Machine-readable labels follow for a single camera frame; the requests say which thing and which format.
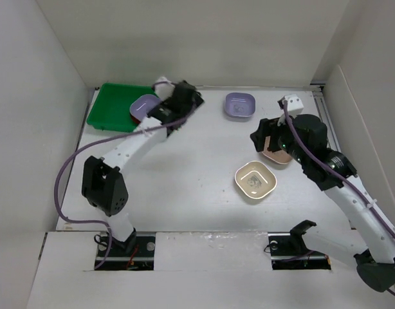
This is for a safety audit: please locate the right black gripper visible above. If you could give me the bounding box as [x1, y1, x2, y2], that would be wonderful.
[250, 111, 309, 165]

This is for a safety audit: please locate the cream square bowl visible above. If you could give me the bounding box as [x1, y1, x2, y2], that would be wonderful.
[234, 161, 277, 200]

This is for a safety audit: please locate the purple square bowl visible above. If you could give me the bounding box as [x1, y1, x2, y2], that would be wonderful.
[129, 94, 161, 120]
[224, 92, 256, 118]

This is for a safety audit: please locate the red round plate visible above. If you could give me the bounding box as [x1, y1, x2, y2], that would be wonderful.
[130, 115, 141, 125]

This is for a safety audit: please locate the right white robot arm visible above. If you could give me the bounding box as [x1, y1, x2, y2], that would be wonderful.
[250, 114, 395, 292]

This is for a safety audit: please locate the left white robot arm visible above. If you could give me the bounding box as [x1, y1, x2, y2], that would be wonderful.
[82, 81, 204, 256]

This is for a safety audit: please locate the green plastic bin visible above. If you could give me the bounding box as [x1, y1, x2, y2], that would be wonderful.
[86, 83, 156, 133]

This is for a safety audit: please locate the pink square bowl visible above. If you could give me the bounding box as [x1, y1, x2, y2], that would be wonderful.
[262, 136, 292, 165]

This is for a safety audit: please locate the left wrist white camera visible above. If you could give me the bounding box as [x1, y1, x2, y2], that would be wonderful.
[152, 76, 175, 100]

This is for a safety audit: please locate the wrist white camera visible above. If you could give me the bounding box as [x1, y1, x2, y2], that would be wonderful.
[152, 76, 175, 100]
[278, 94, 304, 117]

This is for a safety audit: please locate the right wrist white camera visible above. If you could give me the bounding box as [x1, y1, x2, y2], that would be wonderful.
[278, 94, 304, 117]

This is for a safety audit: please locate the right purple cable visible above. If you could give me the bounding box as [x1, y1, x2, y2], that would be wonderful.
[280, 100, 395, 302]

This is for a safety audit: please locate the purple cable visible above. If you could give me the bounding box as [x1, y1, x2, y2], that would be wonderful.
[53, 80, 198, 270]
[280, 100, 395, 302]

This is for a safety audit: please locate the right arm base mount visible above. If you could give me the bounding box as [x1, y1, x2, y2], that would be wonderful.
[264, 232, 331, 270]

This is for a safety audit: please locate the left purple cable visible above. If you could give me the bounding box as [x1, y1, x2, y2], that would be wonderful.
[53, 80, 198, 270]

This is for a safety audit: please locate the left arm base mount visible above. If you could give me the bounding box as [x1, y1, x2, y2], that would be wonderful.
[93, 232, 156, 271]

